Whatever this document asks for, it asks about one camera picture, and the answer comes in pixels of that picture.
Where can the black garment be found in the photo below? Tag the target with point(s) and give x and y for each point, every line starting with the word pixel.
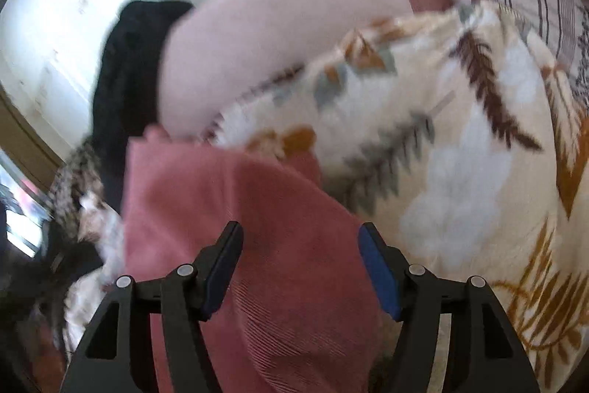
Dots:
pixel 124 75

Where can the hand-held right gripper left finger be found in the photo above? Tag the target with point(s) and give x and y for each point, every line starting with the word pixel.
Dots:
pixel 218 287

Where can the brown wooden door frame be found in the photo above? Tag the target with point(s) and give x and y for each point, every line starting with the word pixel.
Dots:
pixel 23 135

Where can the pink ribbed garment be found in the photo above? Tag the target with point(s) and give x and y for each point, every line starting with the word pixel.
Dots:
pixel 276 236

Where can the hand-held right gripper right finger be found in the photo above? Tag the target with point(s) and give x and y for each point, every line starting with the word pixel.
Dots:
pixel 378 278

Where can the beige black checked cloth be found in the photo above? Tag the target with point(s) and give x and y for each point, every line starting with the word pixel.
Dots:
pixel 76 186

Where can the pale pink garment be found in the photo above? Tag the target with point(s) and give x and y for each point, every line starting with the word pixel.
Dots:
pixel 276 29

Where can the dark cloth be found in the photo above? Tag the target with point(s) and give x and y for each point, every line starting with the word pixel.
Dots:
pixel 50 273

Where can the cream leaf print blanket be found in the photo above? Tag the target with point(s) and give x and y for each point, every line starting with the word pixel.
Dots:
pixel 460 144

